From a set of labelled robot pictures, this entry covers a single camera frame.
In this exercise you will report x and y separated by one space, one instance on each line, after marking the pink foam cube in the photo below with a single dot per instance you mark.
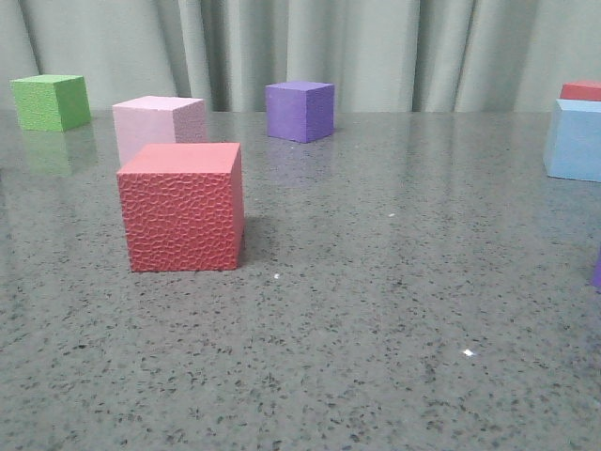
157 119

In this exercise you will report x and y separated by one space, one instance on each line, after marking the purple cube at edge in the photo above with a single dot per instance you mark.
596 277

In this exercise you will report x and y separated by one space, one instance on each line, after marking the purple foam cube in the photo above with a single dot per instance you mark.
300 111

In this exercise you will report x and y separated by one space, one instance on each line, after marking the red foam cube far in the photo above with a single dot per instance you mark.
585 90

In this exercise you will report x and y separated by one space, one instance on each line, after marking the large red textured cube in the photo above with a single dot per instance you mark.
182 207

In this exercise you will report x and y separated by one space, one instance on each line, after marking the green foam cube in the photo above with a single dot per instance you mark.
51 103

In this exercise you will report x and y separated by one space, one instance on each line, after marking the light blue foam cube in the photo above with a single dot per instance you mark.
573 141

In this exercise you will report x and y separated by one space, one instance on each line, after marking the grey-green curtain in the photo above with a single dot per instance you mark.
382 56

